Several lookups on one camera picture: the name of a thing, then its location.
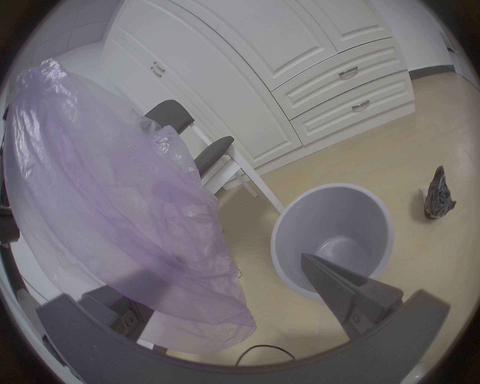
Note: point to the crumpled dark printed wrapper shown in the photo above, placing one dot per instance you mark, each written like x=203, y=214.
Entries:
x=438, y=197

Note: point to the purple plastic bag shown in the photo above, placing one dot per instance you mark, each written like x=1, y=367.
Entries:
x=112, y=202

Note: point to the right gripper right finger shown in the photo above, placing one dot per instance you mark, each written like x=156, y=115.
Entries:
x=348, y=296

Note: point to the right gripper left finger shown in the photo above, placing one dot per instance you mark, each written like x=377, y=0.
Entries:
x=125, y=318

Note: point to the white chair with grey seat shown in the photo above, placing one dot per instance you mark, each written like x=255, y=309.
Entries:
x=213, y=152

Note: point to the white wardrobe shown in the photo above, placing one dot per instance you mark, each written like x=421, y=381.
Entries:
x=240, y=71

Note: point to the white trash bin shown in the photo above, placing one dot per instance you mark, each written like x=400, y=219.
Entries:
x=300, y=243

